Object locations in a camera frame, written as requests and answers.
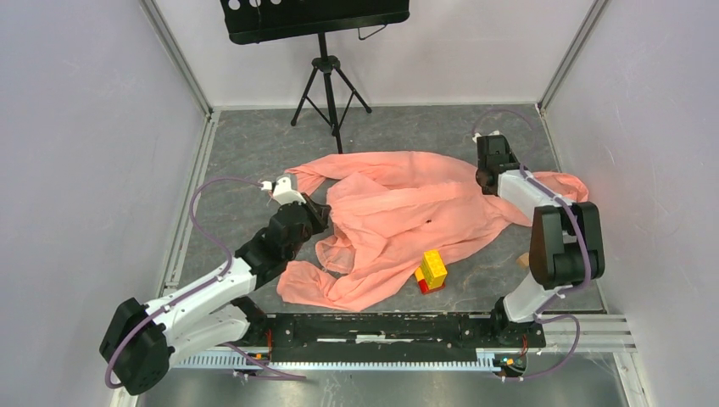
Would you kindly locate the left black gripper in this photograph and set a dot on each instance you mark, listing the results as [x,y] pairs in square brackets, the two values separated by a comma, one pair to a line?
[318,212]

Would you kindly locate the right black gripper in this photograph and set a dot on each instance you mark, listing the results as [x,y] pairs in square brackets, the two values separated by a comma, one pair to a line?
[512,157]

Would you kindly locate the salmon pink thin jacket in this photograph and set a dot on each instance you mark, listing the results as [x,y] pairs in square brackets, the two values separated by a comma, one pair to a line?
[387,210]

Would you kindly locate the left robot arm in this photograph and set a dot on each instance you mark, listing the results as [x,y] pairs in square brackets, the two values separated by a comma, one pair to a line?
[143,341]

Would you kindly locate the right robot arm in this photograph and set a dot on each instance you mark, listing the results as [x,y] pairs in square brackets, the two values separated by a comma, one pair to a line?
[566,246]

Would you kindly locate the small brown wooden cube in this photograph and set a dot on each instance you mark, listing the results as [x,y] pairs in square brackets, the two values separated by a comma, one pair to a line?
[523,260]

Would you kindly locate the yellow toy brick block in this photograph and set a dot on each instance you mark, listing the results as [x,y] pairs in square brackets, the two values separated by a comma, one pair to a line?
[432,259]

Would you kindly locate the red toy brick base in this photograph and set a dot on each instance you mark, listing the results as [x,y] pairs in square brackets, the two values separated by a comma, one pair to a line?
[422,283]

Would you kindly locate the black music stand tripod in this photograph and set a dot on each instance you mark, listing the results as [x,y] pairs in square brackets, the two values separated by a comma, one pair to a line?
[328,91]

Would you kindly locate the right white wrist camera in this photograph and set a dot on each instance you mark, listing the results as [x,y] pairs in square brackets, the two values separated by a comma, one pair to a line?
[477,135]

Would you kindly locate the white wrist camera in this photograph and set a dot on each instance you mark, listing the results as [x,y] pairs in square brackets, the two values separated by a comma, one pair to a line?
[284,189]
[477,135]

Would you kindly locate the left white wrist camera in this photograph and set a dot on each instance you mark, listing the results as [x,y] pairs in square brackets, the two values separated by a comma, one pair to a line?
[284,189]

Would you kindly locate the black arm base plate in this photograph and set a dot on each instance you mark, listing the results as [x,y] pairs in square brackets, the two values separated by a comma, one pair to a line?
[386,337]

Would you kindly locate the white slotted cable duct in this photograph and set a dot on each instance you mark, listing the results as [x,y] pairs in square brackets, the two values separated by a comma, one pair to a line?
[227,359]

